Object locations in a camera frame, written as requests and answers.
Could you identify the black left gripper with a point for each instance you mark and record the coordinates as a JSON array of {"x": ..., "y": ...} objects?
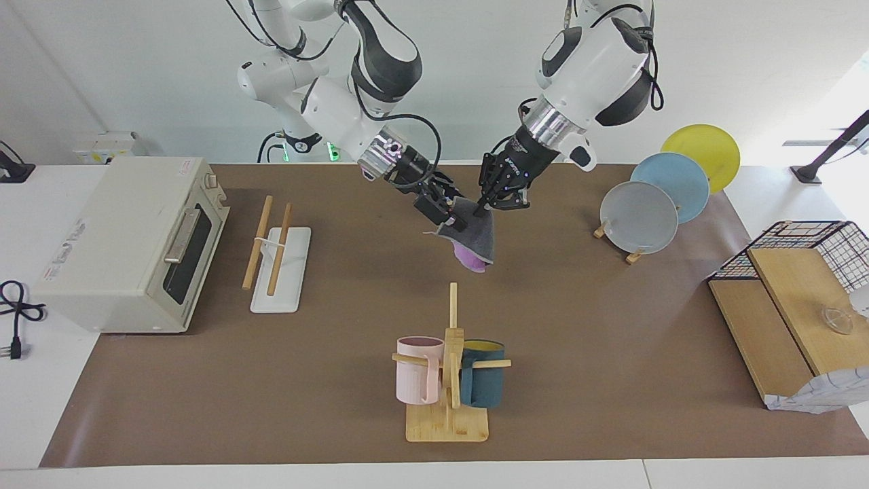
[{"x": 516, "y": 166}]

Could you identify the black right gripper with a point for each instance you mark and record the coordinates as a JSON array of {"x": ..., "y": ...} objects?
[{"x": 421, "y": 173}]

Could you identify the purple and grey towel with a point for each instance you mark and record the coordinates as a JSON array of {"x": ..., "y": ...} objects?
[{"x": 475, "y": 244}]

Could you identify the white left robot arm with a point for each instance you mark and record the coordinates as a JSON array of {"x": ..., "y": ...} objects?
[{"x": 590, "y": 61}]

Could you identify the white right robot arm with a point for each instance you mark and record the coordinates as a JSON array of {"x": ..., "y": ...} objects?
[{"x": 339, "y": 109}]

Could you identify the wooden plate rack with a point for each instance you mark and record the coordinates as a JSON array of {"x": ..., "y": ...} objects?
[{"x": 635, "y": 257}]

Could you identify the white towel rack wooden bars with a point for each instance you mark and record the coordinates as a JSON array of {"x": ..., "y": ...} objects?
[{"x": 285, "y": 272}]

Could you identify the brown table mat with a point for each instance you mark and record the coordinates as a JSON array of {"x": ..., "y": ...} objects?
[{"x": 380, "y": 305}]

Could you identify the grey plate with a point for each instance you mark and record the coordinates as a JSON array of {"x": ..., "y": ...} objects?
[{"x": 638, "y": 217}]

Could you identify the pink mug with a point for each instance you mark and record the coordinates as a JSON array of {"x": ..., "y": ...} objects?
[{"x": 415, "y": 380}]

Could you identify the dark teal mug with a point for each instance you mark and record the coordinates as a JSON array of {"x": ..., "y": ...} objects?
[{"x": 483, "y": 384}]

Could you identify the light blue plate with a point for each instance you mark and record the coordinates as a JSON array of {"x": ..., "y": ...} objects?
[{"x": 686, "y": 180}]

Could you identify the wooden mug tree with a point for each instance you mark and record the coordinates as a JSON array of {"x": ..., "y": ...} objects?
[{"x": 448, "y": 424}]

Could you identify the yellow plate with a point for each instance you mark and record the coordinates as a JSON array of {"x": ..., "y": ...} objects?
[{"x": 706, "y": 146}]

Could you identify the wooden shelf unit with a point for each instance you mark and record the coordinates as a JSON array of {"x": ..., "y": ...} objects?
[{"x": 781, "y": 312}]

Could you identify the beige toaster oven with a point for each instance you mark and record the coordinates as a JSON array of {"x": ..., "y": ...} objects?
[{"x": 115, "y": 258}]

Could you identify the white power strip box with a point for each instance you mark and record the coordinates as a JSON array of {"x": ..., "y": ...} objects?
[{"x": 108, "y": 146}]

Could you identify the clear glass lid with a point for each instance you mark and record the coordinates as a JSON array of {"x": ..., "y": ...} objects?
[{"x": 836, "y": 319}]

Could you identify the marbled white paper sheet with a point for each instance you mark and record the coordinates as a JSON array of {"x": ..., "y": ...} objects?
[{"x": 825, "y": 394}]

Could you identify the black desk clamp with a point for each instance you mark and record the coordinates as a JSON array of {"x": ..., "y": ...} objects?
[{"x": 13, "y": 170}]

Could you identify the black camera stand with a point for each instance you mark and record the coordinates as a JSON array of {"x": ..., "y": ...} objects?
[{"x": 831, "y": 146}]

